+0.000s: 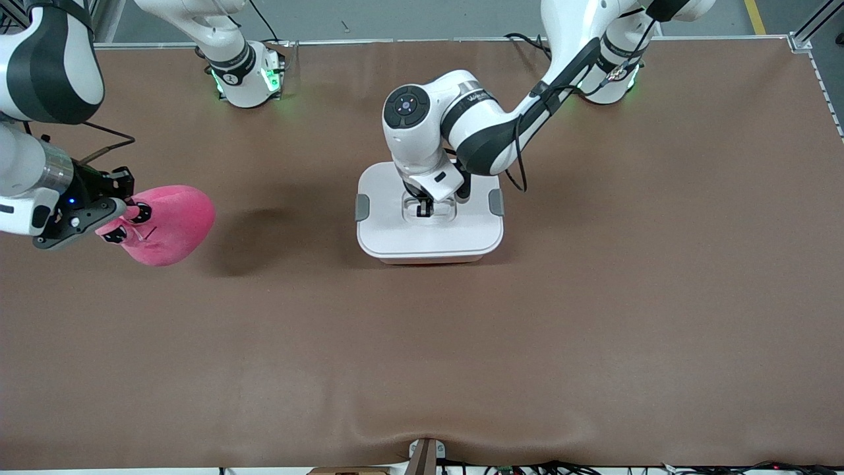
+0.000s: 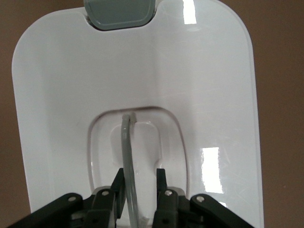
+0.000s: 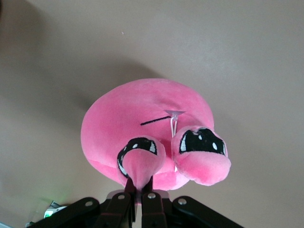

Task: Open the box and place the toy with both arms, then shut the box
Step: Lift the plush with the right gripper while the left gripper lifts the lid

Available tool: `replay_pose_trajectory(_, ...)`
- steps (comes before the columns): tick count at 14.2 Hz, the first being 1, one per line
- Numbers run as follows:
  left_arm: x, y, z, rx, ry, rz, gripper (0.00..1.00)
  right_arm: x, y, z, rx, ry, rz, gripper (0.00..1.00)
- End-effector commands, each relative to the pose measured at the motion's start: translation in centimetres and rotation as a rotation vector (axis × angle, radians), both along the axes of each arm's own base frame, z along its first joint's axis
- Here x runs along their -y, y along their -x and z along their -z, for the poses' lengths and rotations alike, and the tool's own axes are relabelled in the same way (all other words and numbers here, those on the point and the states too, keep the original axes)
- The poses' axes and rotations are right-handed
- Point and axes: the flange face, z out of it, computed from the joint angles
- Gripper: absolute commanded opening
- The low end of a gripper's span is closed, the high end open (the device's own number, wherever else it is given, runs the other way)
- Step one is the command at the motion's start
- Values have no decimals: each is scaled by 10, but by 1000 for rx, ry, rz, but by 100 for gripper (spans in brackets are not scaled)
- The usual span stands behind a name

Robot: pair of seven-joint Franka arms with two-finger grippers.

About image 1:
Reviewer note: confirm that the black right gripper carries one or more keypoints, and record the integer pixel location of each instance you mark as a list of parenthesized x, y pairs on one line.
[(91, 185)]

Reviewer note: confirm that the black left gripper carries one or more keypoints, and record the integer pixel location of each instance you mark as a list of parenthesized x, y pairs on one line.
[(424, 207)]

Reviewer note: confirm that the pink plush toy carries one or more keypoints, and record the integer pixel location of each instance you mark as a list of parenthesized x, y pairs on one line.
[(178, 218)]

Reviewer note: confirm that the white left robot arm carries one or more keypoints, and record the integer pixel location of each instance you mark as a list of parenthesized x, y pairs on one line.
[(488, 132)]

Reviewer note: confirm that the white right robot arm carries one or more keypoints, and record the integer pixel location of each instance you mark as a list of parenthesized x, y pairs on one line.
[(39, 66)]

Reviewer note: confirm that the white plastic box base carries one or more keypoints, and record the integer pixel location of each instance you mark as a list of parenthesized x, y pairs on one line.
[(428, 260)]

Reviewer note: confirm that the grey box latch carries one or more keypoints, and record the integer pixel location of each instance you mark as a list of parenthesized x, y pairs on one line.
[(362, 208), (496, 202)]

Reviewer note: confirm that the brown table mat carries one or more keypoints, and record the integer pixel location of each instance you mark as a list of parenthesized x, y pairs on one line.
[(422, 363)]

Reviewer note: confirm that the wooden board piece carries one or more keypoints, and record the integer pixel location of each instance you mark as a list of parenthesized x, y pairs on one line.
[(349, 471)]

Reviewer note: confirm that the metal table edge rail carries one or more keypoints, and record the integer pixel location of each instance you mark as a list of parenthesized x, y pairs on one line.
[(395, 41)]

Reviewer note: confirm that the aluminium frame profile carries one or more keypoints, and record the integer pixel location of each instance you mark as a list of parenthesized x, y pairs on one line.
[(814, 23)]

